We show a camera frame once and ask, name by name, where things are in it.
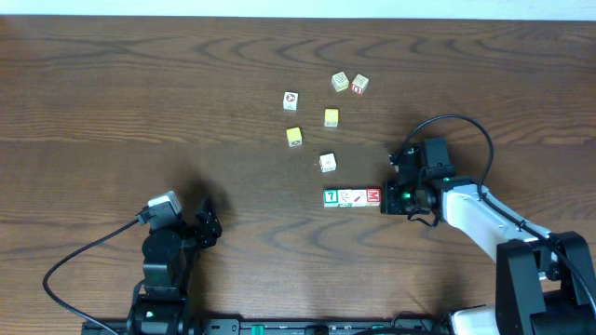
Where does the red letter M block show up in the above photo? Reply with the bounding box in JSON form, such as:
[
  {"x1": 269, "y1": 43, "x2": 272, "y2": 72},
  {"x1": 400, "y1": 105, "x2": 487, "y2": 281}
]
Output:
[{"x1": 366, "y1": 188, "x2": 382, "y2": 207}]

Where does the white hammer block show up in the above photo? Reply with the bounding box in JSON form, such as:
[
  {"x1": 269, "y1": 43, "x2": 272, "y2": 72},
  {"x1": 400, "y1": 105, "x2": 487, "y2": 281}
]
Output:
[{"x1": 351, "y1": 189, "x2": 368, "y2": 207}]

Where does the green number 7 block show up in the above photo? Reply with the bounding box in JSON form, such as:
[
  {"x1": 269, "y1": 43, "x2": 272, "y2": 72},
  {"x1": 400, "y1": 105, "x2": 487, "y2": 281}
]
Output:
[{"x1": 323, "y1": 189, "x2": 339, "y2": 208}]

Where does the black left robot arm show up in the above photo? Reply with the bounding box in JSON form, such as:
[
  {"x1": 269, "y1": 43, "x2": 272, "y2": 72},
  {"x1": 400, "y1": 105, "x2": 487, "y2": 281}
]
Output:
[{"x1": 126, "y1": 191, "x2": 223, "y2": 335}]

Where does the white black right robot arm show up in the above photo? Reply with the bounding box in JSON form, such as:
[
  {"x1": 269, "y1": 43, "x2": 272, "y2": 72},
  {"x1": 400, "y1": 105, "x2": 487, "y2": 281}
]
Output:
[{"x1": 381, "y1": 139, "x2": 595, "y2": 334}]

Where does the white block with drawing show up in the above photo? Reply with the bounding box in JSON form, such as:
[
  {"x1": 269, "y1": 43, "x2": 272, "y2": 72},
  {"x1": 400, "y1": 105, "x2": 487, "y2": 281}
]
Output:
[{"x1": 319, "y1": 153, "x2": 337, "y2": 173}]

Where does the yellow block centre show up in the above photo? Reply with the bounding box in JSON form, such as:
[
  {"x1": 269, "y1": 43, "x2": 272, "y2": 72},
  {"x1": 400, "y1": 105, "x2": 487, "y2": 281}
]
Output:
[{"x1": 324, "y1": 109, "x2": 339, "y2": 127}]

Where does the yellow block left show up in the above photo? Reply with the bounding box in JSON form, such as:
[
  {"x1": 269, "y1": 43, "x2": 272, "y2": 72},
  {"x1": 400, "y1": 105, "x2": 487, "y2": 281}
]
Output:
[{"x1": 286, "y1": 127, "x2": 303, "y2": 147}]

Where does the red edged letter block far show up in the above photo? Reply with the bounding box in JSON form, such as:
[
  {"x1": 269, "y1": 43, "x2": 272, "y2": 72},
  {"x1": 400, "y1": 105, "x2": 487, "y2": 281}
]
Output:
[{"x1": 350, "y1": 74, "x2": 370, "y2": 95}]

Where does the yellow edged block far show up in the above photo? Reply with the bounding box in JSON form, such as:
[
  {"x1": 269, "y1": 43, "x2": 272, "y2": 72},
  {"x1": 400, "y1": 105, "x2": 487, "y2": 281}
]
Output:
[{"x1": 331, "y1": 72, "x2": 350, "y2": 92}]

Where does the white block with dark circle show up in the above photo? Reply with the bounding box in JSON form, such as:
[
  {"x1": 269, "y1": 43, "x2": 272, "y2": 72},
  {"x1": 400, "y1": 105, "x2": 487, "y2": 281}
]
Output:
[{"x1": 283, "y1": 91, "x2": 299, "y2": 111}]

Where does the black left camera cable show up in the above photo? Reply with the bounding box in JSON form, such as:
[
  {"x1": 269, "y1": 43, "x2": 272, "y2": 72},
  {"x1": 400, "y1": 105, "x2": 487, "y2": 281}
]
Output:
[{"x1": 42, "y1": 218, "x2": 141, "y2": 335}]

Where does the black camera cable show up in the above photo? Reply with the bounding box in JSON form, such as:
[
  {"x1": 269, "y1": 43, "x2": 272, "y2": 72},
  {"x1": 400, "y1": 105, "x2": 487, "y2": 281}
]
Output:
[
  {"x1": 400, "y1": 114, "x2": 596, "y2": 317},
  {"x1": 42, "y1": 218, "x2": 141, "y2": 335}
]

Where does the black right camera cable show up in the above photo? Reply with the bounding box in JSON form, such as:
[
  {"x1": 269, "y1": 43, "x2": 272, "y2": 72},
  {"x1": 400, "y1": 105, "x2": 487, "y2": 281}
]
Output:
[{"x1": 400, "y1": 114, "x2": 596, "y2": 317}]

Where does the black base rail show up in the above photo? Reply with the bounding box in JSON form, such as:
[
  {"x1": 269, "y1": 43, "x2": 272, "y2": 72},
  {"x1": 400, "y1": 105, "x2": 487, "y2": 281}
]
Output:
[{"x1": 81, "y1": 317, "x2": 453, "y2": 335}]

